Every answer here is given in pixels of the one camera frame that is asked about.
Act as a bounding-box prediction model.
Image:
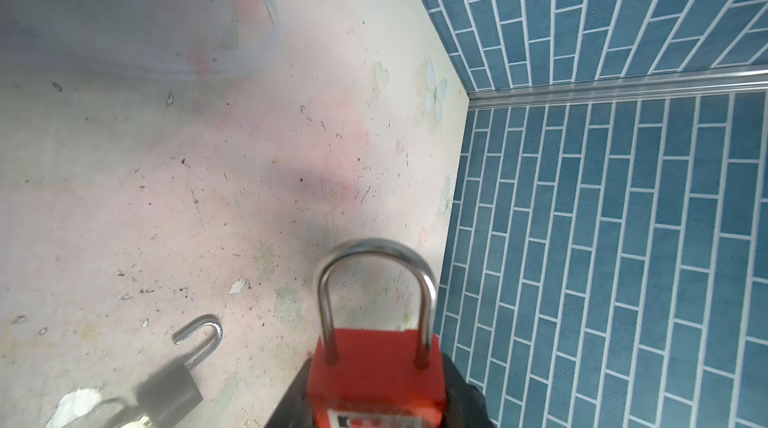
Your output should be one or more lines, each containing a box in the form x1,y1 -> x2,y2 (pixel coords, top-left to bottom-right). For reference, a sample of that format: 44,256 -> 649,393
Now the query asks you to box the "red padlock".
306,238 -> 447,427

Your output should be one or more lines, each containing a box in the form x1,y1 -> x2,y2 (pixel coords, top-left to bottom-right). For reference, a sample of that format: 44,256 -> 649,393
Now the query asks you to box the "black padlock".
105,314 -> 223,428

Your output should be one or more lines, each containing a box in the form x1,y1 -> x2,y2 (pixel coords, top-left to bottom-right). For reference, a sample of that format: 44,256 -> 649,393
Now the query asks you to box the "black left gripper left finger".
265,358 -> 314,428

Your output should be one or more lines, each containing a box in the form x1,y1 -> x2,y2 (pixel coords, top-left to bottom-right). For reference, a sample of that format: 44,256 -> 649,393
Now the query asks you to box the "aluminium corner post right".
469,65 -> 767,110

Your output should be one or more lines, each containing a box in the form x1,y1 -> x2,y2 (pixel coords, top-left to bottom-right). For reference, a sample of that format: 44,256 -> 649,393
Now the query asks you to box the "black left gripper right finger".
441,354 -> 494,428

